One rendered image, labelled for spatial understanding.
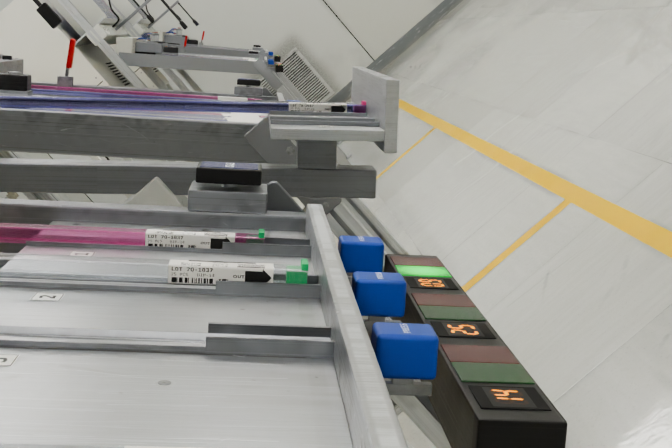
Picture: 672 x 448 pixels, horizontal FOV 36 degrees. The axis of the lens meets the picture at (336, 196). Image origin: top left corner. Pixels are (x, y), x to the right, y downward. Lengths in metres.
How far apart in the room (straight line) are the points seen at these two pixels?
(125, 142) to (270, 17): 6.65
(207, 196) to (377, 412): 0.45
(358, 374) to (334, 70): 7.83
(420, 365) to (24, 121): 1.16
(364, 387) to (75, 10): 4.79
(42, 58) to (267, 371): 4.77
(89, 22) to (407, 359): 4.82
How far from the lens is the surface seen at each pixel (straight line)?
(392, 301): 0.61
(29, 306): 0.57
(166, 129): 1.57
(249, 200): 0.79
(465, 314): 0.63
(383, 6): 8.25
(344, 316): 0.48
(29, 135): 1.60
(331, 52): 8.21
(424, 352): 0.50
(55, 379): 0.46
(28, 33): 5.22
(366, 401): 0.38
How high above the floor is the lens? 0.86
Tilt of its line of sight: 10 degrees down
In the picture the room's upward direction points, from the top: 41 degrees counter-clockwise
